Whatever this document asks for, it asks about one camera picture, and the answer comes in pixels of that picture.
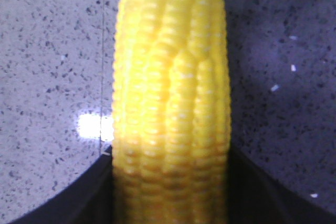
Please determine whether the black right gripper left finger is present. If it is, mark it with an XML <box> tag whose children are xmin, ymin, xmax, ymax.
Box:
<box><xmin>11</xmin><ymin>147</ymin><xmax>114</xmax><ymax>223</ymax></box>

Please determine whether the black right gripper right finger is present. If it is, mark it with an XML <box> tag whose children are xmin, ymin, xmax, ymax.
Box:
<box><xmin>228</xmin><ymin>145</ymin><xmax>335</xmax><ymax>223</ymax></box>

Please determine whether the yellow corn cob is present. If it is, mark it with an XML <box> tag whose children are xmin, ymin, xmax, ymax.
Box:
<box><xmin>112</xmin><ymin>0</ymin><xmax>231</xmax><ymax>223</ymax></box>

